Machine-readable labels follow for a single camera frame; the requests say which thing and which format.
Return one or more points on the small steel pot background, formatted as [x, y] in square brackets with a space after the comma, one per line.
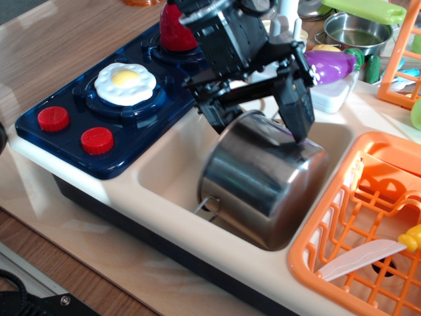
[344, 30]

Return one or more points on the red stove knob left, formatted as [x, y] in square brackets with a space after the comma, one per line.
[53, 119]

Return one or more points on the white toy faucet base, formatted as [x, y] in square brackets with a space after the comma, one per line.
[330, 97]

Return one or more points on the black metal bracket bottom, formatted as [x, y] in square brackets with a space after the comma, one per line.
[66, 304]

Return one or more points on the orange dish rack basket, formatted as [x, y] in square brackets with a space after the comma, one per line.
[375, 195]

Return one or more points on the white plastic toy knife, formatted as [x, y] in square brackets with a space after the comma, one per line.
[369, 253]

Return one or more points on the toy fried egg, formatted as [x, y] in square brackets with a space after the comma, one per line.
[125, 84]

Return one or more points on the cream toy sink unit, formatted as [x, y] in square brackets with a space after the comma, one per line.
[157, 194]

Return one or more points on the orange plastic rack background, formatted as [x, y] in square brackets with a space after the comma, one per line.
[406, 47]

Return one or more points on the red toy pepper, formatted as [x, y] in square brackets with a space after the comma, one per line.
[174, 36]

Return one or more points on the purple toy eggplant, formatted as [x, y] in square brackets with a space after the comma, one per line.
[331, 66]

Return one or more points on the stainless steel pot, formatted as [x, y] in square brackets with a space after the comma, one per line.
[261, 181]

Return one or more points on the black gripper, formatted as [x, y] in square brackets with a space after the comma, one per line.
[235, 44]

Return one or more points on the green plastic cutting board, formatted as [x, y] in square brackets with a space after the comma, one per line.
[378, 11]

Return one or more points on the blue toy stove top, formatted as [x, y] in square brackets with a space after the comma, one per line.
[134, 129]

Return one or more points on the red stove knob right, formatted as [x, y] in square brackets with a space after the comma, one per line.
[97, 141]

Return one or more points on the green toy cucumber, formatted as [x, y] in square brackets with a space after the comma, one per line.
[372, 71]

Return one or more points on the red stove knob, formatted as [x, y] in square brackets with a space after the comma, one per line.
[97, 141]
[53, 119]

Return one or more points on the orange transparent lid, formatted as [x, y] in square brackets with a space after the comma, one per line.
[141, 3]

